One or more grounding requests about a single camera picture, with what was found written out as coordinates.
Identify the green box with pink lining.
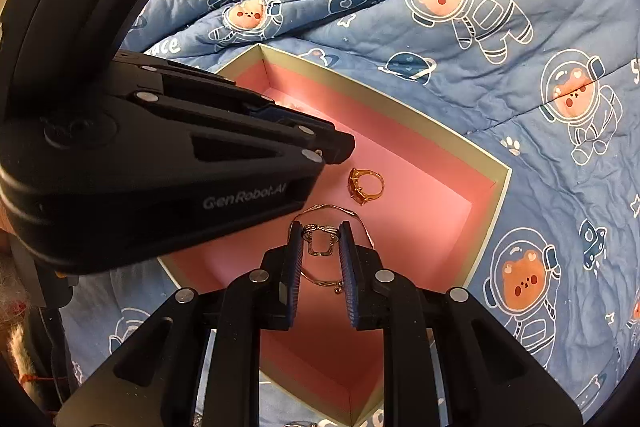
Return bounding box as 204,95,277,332
157,43,513,425

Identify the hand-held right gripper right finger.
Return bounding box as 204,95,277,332
337,221,586,427

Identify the gold ring with amber stone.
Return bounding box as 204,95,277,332
346,167,385,202

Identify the brown fuzzy cloth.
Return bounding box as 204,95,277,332
0,252,36,408

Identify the blue printed blanket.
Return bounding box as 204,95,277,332
55,0,640,427

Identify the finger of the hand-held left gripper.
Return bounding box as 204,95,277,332
120,91,357,168
115,52,301,122

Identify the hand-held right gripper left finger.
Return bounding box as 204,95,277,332
55,224,306,427

